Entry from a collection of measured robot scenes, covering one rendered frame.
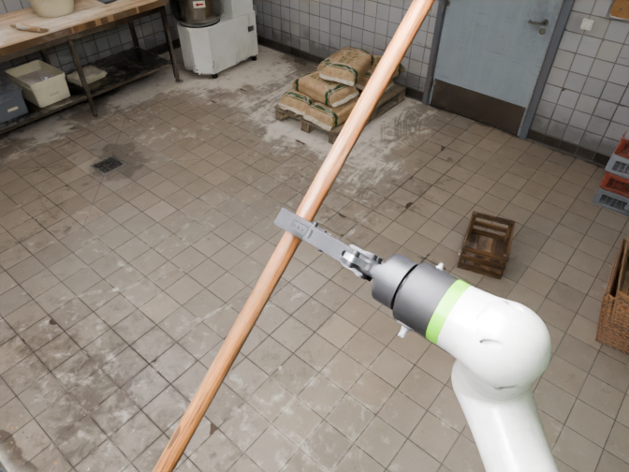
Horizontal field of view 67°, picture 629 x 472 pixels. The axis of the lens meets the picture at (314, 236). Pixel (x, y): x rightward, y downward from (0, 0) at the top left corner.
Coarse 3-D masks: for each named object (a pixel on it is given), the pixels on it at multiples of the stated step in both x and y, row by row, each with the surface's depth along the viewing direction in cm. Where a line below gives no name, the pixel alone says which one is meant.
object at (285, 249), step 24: (432, 0) 75; (408, 24) 75; (384, 72) 75; (360, 96) 76; (360, 120) 75; (336, 144) 76; (336, 168) 76; (312, 192) 76; (312, 216) 77; (288, 240) 76; (264, 288) 76; (240, 336) 77; (216, 360) 77; (216, 384) 77; (192, 408) 77; (192, 432) 78; (168, 456) 78
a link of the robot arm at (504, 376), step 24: (456, 288) 62; (456, 312) 60; (480, 312) 59; (504, 312) 58; (528, 312) 58; (432, 336) 62; (456, 336) 60; (480, 336) 58; (504, 336) 56; (528, 336) 56; (480, 360) 58; (504, 360) 56; (528, 360) 56; (480, 384) 61; (504, 384) 58; (528, 384) 58
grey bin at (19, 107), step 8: (0, 80) 449; (0, 88) 437; (8, 88) 437; (16, 88) 437; (0, 96) 426; (8, 96) 432; (16, 96) 438; (0, 104) 430; (8, 104) 436; (16, 104) 441; (24, 104) 447; (0, 112) 434; (8, 112) 439; (16, 112) 444; (24, 112) 450; (0, 120) 437
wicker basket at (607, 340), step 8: (616, 256) 309; (608, 280) 295; (600, 312) 280; (600, 320) 283; (600, 328) 287; (600, 336) 290; (608, 336) 287; (616, 336) 284; (608, 344) 290; (616, 344) 291; (624, 344) 284; (624, 352) 286
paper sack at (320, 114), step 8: (312, 104) 454; (320, 104) 452; (344, 104) 451; (352, 104) 453; (304, 112) 457; (312, 112) 450; (320, 112) 445; (328, 112) 443; (336, 112) 442; (344, 112) 448; (312, 120) 451; (320, 120) 446; (328, 120) 441; (336, 120) 444; (344, 120) 453; (328, 128) 443
